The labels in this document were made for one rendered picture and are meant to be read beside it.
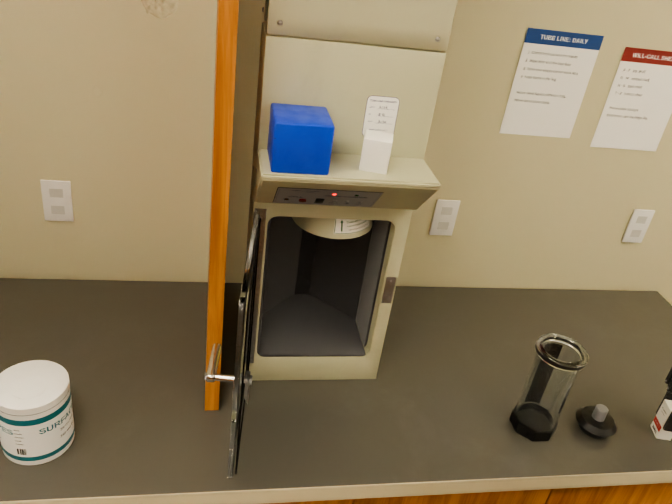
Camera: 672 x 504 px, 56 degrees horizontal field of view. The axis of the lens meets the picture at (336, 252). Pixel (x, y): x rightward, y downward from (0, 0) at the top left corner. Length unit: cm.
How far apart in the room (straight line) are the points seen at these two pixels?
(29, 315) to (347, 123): 95
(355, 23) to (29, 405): 87
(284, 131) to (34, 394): 65
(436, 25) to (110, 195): 95
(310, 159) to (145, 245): 81
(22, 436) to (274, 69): 79
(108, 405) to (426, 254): 98
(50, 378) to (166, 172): 63
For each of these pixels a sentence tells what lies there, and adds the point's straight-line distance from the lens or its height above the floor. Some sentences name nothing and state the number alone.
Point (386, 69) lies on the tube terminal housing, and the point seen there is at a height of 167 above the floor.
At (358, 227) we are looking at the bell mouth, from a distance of 131.
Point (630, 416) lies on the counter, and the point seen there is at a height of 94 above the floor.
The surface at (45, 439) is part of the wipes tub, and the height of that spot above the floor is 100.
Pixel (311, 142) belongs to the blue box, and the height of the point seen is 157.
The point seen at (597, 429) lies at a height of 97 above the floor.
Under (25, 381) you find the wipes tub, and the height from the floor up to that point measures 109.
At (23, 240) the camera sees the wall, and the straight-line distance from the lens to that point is 183.
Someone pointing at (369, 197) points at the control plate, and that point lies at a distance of 116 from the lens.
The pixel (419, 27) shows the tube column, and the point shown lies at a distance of 115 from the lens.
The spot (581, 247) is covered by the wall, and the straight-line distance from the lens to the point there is 208.
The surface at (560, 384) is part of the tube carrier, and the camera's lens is 142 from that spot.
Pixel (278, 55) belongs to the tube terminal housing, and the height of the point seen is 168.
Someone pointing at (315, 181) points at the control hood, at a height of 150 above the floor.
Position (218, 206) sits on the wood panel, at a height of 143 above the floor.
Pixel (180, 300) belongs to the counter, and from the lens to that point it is 172.
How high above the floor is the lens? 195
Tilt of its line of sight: 30 degrees down
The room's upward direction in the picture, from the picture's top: 9 degrees clockwise
